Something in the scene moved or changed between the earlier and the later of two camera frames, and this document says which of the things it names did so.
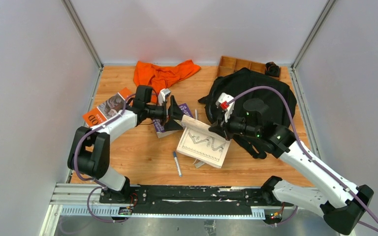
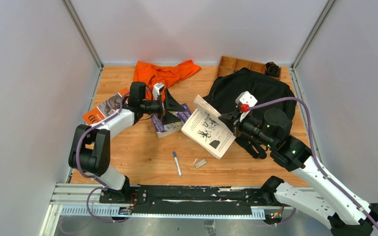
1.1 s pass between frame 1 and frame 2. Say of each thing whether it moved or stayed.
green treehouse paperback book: moved
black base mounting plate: stayed
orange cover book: stayed
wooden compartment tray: stayed
